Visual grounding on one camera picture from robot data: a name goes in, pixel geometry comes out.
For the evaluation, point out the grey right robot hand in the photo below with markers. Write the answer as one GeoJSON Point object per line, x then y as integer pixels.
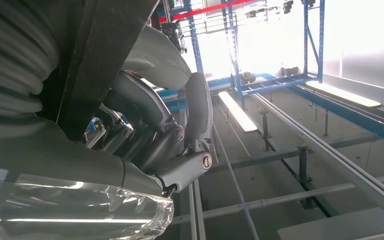
{"type": "Point", "coordinates": [62, 165]}

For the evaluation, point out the blue metal shelf rack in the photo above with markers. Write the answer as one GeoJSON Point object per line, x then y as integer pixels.
{"type": "Point", "coordinates": [233, 49]}

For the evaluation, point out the thin grey ceiling pipe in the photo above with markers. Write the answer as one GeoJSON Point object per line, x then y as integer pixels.
{"type": "Point", "coordinates": [235, 184]}

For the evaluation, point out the white ceiling light panel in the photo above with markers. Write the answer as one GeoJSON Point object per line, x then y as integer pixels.
{"type": "Point", "coordinates": [238, 112]}
{"type": "Point", "coordinates": [344, 94]}

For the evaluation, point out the red barrier belt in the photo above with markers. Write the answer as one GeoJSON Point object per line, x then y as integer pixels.
{"type": "Point", "coordinates": [205, 9]}

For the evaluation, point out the blue metal beam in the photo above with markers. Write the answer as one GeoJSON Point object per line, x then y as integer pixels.
{"type": "Point", "coordinates": [361, 119]}

